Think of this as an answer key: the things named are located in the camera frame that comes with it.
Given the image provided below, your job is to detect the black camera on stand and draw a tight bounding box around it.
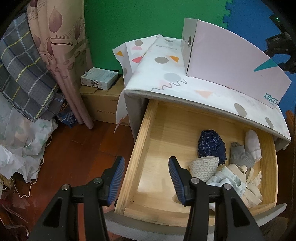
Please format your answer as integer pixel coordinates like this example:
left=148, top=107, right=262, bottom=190
left=264, top=14, right=295, bottom=74

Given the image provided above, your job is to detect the brown cardboard box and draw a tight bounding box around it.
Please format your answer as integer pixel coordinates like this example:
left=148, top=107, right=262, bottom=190
left=80, top=76, right=124, bottom=124

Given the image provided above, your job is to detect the white sock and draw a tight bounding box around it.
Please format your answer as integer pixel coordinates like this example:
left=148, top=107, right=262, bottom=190
left=245, top=130, right=262, bottom=163

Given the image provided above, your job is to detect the small teal white box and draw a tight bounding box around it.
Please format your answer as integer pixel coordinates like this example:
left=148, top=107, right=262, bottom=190
left=81, top=67, right=118, bottom=90

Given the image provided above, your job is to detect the grey sock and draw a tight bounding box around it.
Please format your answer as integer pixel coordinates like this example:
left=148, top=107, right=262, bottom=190
left=229, top=142, right=255, bottom=168

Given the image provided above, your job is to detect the wooden drawer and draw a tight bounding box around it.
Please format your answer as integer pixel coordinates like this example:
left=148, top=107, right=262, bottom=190
left=114, top=99, right=279, bottom=227

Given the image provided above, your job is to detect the white patterned nightstand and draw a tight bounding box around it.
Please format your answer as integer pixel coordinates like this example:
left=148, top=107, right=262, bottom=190
left=113, top=35, right=291, bottom=150

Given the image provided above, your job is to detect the grey plaid cloth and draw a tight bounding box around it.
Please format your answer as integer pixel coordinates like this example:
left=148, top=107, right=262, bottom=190
left=1, top=13, right=64, bottom=121

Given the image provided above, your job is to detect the navy lace underwear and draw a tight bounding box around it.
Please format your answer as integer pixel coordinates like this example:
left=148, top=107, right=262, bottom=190
left=197, top=130, right=227, bottom=165

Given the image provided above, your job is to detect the pink leaf curtain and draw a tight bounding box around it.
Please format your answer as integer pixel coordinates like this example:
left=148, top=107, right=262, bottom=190
left=27, top=1, right=93, bottom=129

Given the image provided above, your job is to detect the pink XINCCI shoe box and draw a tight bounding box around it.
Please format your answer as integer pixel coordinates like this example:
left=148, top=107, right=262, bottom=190
left=181, top=18, right=291, bottom=108

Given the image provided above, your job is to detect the beige bra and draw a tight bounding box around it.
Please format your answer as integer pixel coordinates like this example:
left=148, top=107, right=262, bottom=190
left=227, top=164, right=262, bottom=208

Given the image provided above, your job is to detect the white hexagon patterned underwear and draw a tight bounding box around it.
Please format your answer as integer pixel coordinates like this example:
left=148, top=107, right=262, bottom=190
left=189, top=156, right=219, bottom=182

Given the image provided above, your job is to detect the pale blue underwear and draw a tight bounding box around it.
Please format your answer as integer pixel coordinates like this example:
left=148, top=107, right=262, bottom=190
left=206, top=164, right=247, bottom=197

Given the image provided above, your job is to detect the white floral bedsheet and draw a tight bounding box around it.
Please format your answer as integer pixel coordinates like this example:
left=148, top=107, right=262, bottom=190
left=1, top=94, right=58, bottom=191

